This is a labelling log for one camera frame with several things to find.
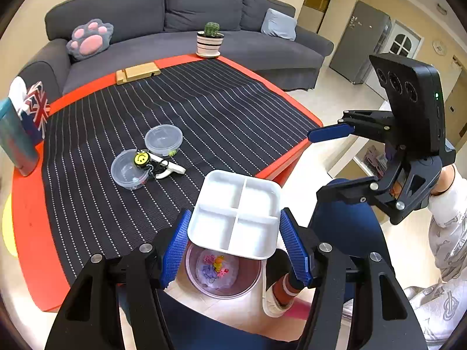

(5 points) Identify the white low shelf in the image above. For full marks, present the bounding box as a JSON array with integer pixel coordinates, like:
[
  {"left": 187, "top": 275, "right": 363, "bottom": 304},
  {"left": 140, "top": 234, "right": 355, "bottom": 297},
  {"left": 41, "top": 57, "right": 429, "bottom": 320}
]
[{"left": 327, "top": 102, "right": 398, "bottom": 190}]

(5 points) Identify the light blue cushion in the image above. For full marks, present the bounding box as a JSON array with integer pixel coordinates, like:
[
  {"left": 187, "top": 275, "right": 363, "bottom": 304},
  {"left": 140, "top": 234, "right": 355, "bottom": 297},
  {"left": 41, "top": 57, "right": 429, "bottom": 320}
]
[{"left": 260, "top": 8, "right": 298, "bottom": 41}]

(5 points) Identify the grey refrigerator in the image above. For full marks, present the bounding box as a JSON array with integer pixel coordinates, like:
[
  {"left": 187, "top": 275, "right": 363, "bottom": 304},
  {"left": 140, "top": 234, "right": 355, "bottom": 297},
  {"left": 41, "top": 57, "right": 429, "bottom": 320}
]
[{"left": 329, "top": 1, "right": 393, "bottom": 84}]

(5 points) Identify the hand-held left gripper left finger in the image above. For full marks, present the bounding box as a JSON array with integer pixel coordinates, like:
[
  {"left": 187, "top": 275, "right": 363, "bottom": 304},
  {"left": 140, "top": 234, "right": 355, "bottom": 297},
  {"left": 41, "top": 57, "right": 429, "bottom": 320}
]
[{"left": 44, "top": 209, "right": 193, "bottom": 350}]

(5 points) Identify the dark grey sofa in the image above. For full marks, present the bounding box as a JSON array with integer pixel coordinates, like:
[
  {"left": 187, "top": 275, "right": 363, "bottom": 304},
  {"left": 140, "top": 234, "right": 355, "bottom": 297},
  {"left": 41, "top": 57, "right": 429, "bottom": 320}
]
[{"left": 16, "top": 0, "right": 334, "bottom": 97}]

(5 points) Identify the white compartment tray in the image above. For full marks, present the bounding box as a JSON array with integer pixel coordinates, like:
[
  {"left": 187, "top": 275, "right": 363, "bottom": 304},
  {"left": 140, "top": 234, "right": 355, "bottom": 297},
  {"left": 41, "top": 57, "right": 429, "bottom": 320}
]
[{"left": 187, "top": 169, "right": 283, "bottom": 260}]

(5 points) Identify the wooden stand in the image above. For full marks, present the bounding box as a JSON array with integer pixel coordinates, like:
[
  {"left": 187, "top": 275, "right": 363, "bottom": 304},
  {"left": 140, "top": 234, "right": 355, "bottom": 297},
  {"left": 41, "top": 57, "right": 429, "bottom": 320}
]
[{"left": 116, "top": 62, "right": 161, "bottom": 84}]

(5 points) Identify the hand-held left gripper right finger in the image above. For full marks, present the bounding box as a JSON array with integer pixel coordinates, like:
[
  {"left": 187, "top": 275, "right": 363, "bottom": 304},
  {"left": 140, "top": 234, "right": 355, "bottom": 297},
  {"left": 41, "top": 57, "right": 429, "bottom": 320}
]
[{"left": 279, "top": 207, "right": 428, "bottom": 350}]

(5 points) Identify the grey pink paw cushion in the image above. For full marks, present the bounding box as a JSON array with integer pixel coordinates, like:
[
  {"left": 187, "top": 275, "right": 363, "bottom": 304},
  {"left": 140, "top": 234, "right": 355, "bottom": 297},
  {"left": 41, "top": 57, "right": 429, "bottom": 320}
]
[{"left": 66, "top": 21, "right": 114, "bottom": 62}]

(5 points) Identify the teal bottle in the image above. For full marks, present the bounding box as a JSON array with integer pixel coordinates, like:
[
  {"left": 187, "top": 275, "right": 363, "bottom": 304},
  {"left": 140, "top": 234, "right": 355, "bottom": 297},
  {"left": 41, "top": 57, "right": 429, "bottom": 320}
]
[{"left": 0, "top": 97, "right": 40, "bottom": 177}]

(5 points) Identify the person's right forearm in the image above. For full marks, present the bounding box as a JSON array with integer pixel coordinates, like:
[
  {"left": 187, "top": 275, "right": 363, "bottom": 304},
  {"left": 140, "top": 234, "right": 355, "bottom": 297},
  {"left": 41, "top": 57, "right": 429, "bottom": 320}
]
[{"left": 427, "top": 164, "right": 467, "bottom": 282}]

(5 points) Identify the white key fob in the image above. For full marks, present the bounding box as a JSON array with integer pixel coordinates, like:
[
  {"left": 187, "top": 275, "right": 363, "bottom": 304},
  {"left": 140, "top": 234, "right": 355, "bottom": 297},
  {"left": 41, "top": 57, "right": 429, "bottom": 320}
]
[{"left": 148, "top": 153, "right": 186, "bottom": 179}]

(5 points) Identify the cactus in striped pot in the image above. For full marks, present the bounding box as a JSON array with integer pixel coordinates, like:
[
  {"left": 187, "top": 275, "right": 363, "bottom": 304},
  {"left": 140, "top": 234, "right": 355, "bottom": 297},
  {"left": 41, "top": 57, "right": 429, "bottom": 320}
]
[{"left": 196, "top": 22, "right": 225, "bottom": 56}]

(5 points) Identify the person's white printed shirt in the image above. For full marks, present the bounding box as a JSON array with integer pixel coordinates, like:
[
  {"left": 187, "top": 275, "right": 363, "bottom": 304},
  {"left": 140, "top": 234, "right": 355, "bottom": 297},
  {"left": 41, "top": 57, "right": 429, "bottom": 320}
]
[{"left": 403, "top": 281, "right": 467, "bottom": 344}]

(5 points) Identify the yellow stool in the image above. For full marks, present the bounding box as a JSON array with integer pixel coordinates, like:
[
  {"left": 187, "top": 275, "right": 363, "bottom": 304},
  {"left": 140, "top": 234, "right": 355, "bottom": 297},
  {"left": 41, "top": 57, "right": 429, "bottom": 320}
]
[{"left": 2, "top": 193, "right": 19, "bottom": 258}]

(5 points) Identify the person's foot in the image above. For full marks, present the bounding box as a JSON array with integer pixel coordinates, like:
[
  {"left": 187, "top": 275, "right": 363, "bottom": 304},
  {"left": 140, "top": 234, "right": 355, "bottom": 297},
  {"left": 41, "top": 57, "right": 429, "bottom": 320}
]
[{"left": 262, "top": 248, "right": 315, "bottom": 319}]

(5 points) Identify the pink translucent trash bin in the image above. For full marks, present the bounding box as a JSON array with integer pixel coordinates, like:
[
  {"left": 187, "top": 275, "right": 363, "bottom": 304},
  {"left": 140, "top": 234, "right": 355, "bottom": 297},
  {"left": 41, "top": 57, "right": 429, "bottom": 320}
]
[{"left": 184, "top": 242, "right": 263, "bottom": 300}]

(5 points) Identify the white door with arched window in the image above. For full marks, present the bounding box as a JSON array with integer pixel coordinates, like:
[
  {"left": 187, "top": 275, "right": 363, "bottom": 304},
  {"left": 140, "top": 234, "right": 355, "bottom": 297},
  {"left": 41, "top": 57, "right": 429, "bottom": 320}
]
[{"left": 365, "top": 20, "right": 424, "bottom": 99}]

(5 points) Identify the person's left leg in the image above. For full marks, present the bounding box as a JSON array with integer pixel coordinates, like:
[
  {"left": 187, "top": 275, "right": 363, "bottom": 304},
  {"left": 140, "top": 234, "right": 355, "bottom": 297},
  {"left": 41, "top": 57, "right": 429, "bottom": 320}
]
[{"left": 120, "top": 292, "right": 303, "bottom": 350}]

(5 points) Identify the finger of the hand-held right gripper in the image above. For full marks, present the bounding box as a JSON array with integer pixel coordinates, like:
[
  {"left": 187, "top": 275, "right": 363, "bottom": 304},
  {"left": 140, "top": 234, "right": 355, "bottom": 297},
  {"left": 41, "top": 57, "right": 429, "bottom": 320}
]
[
  {"left": 316, "top": 174, "right": 388, "bottom": 205},
  {"left": 306, "top": 109, "right": 395, "bottom": 144}
]

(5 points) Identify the purple paper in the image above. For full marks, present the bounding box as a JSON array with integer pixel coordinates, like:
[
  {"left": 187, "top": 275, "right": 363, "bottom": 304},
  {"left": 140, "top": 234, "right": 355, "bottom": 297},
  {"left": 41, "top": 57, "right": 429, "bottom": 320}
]
[{"left": 202, "top": 264, "right": 220, "bottom": 283}]

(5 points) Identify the clear round plastic container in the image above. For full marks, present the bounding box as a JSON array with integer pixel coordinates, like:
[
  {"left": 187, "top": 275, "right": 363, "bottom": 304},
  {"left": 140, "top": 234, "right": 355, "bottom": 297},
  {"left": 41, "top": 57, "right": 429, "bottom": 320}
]
[
  {"left": 145, "top": 125, "right": 183, "bottom": 157},
  {"left": 110, "top": 149, "right": 149, "bottom": 190}
]

